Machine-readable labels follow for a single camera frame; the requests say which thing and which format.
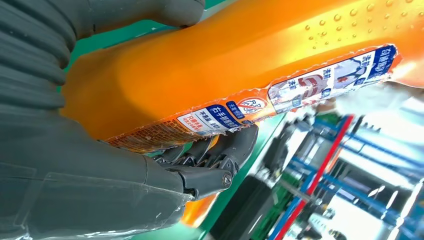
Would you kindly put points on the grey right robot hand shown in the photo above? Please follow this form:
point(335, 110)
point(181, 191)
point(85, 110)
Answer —
point(82, 192)

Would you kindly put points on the blue red metal rack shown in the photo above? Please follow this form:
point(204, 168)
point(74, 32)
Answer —
point(328, 155)

